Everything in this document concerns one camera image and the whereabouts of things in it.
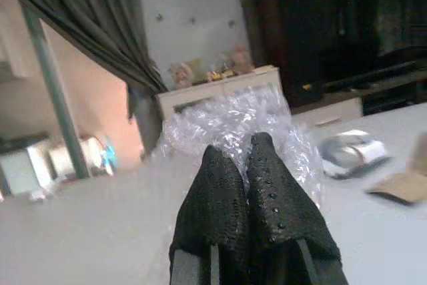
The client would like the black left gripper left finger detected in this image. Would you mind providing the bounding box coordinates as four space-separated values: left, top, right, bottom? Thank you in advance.
168 144 250 285

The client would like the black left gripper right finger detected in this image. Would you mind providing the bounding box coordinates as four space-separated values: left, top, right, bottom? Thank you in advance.
246 133 350 285

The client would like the clear bubble wrap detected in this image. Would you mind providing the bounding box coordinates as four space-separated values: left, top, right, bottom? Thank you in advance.
159 86 326 208

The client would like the grey and white packaging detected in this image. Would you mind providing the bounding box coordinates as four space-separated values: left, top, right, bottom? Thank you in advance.
318 129 394 180

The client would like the white table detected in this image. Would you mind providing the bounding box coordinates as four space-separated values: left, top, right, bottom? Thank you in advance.
0 101 427 285

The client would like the white low television stand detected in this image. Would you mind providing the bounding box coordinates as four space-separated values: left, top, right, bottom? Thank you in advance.
292 93 365 129

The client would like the flat brown cardboard piece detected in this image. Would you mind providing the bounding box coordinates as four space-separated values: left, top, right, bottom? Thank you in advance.
365 170 427 206

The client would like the white sideboard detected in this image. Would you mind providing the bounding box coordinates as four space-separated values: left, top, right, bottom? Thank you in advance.
155 65 282 129

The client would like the blue and white package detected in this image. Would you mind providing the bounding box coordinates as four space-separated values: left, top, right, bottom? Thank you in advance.
79 133 118 178

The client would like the small yellow toy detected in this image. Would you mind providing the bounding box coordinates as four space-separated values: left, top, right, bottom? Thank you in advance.
206 69 235 83

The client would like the pale plush figurine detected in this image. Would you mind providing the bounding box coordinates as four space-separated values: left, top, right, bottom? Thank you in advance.
168 62 195 87

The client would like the pink plush figurine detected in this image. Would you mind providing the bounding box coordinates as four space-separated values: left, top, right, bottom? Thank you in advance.
232 43 254 75

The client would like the white storage box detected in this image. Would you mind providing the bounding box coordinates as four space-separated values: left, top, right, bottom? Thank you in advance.
0 140 51 196

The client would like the dark wooden cabinet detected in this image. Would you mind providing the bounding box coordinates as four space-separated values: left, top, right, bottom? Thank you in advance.
233 0 427 109

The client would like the grey green metal pole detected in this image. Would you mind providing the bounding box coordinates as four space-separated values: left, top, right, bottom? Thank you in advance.
21 7 91 180

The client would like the dark grey curtain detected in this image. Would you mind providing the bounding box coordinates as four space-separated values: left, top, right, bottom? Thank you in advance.
0 0 167 129

